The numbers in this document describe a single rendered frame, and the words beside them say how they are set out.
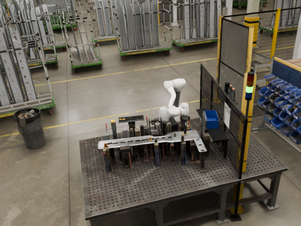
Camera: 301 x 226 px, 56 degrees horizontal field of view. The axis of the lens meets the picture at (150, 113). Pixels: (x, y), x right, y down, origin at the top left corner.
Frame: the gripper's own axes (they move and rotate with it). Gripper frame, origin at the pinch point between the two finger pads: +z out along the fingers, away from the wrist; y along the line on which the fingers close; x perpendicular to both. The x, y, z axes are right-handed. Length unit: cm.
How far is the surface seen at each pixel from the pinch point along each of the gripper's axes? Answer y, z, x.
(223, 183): 63, 40, 34
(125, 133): -17, 4, -80
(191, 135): -3.4, 9.7, 9.5
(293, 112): -50, 21, 182
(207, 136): 11.6, 4.7, 27.5
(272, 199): 48, 96, 110
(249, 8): -694, -27, 376
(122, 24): -700, -12, -70
